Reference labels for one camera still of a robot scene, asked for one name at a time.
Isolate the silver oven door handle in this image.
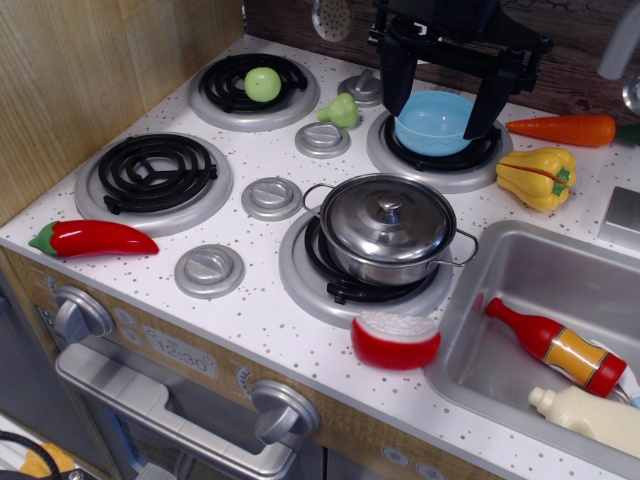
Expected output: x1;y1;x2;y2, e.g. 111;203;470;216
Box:
56;345;296;479

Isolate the back left black burner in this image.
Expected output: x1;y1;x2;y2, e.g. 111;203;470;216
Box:
189;53;320;133

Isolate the red toy chili pepper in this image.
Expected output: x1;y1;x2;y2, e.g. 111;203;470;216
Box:
28;220;159;258

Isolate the green toy pear top half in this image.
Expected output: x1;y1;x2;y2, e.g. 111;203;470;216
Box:
316;93;359;128

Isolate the hanging silver slotted ladle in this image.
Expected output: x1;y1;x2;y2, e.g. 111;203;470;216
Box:
311;0;354;43

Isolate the black burner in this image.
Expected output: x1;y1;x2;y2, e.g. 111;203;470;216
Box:
189;53;320;133
366;113;513;194
75;133;233;237
278;213;454;329

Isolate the silver toy faucet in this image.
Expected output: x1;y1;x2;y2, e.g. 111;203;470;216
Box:
597;1;639;115

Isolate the yellow object bottom left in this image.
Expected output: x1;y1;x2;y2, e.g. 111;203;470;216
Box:
19;443;76;478

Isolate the red toy ketchup bottle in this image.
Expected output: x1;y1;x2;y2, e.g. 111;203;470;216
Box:
485;298;627;398

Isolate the silver faucet base block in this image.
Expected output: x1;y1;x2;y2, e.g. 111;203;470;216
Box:
598;186;640;251

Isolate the silver oven knob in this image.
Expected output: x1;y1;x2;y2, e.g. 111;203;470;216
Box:
53;285;115;344
251;379;320;445

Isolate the red bowl of rice toy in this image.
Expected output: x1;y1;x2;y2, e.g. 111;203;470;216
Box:
351;311;441;371

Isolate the silver stovetop knob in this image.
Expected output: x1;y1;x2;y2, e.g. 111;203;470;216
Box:
174;244;245;299
241;177;302;222
294;122;351;159
337;69;382;108

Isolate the silver stovetop knob back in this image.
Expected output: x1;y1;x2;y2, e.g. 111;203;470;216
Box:
337;69;382;108

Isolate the silver toy sink basin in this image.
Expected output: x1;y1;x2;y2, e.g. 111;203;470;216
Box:
426;221;639;479

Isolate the cream toy mayonnaise bottle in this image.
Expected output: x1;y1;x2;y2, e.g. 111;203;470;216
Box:
528;387;639;456

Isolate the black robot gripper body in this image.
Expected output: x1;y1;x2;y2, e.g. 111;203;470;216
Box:
370;1;553;91

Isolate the front right black burner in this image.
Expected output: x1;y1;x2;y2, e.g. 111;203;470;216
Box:
278;213;454;329

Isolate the front left black burner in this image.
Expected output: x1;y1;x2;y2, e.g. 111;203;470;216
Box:
75;133;233;237

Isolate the left silver oven knob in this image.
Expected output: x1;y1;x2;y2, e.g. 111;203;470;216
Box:
53;285;115;344

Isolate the right silver oven knob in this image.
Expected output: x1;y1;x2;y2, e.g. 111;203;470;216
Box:
251;379;320;445

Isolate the orange toy carrot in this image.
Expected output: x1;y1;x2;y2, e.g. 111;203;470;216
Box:
506;115;639;147

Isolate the green toy pear half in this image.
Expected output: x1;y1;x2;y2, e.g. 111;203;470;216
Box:
316;93;359;128
244;67;282;103

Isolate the steel pot with lid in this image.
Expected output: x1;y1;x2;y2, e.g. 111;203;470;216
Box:
302;173;479;287

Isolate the green toy pear bottom half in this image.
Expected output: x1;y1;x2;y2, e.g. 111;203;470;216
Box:
244;67;282;103

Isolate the yellow toy bell pepper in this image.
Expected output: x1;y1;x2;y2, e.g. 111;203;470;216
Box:
496;147;577;212

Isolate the back right black burner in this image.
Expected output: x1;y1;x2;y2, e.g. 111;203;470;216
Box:
366;113;513;194

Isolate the light blue plastic bowl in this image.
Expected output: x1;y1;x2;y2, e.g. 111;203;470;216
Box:
394;91;473;157

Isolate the oven digital clock display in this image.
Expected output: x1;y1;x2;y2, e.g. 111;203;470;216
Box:
143;326;218;379

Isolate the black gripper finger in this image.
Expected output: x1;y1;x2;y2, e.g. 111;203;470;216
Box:
464;49;524;140
378;20;418;117

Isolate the silver stovetop knob front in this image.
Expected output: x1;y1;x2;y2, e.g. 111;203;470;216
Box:
174;244;245;299

